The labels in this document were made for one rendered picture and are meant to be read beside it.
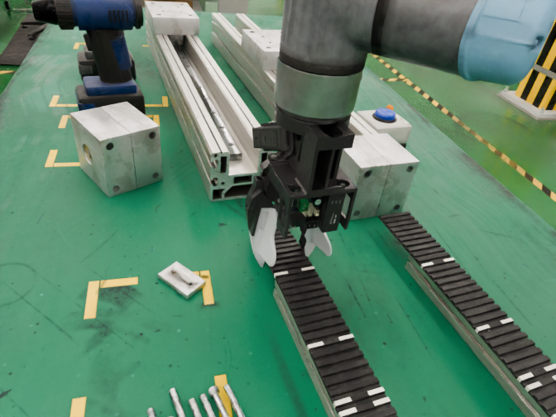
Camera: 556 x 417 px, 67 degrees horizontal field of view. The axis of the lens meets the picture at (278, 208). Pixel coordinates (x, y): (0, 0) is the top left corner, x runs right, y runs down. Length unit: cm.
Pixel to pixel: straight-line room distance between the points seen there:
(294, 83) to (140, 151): 35
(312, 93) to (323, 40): 4
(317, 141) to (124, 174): 37
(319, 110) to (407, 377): 29
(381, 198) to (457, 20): 38
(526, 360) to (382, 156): 31
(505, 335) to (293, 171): 29
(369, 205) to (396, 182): 5
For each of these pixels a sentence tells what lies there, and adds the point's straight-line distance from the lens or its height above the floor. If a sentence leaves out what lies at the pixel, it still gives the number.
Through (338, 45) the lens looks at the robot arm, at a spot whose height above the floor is 108.
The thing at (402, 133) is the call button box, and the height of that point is 82.
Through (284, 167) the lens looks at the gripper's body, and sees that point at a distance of 42.
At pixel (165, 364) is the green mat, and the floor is 78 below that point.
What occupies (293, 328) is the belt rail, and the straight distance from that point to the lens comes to 48.
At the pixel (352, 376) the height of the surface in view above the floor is 81.
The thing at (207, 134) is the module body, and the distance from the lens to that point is 65.
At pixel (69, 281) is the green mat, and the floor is 78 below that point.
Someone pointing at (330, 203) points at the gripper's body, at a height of 93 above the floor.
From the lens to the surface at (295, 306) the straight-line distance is 46.
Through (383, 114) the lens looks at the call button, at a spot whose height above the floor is 85.
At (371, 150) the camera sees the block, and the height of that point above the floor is 87.
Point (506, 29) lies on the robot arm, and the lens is 32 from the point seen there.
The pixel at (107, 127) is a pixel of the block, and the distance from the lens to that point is 66.
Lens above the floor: 117
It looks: 36 degrees down
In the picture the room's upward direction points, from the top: 8 degrees clockwise
